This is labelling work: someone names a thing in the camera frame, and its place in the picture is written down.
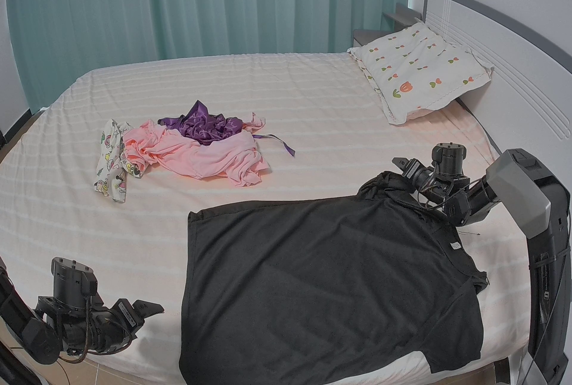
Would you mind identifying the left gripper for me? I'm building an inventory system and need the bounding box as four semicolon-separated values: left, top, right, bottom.
100;298;165;337

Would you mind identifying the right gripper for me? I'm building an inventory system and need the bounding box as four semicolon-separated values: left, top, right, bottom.
392;157;436;192

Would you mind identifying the black T-shirt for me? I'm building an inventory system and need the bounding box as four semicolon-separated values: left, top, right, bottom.
179;171;490;385

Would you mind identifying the bed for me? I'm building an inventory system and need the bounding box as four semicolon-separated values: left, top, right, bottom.
0;0;572;385

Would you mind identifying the white printed pillow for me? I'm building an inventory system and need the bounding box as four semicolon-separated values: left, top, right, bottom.
348;19;494;126

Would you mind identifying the grey bedside table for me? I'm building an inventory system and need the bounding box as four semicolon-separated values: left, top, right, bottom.
352;3;423;49

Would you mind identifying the white printed garment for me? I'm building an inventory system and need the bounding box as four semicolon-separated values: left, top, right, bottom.
93;117;150;205

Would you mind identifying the pink garment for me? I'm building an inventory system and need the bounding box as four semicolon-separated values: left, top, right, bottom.
122;112;272;188

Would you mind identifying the purple garment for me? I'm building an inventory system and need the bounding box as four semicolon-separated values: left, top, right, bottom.
158;101;296;158

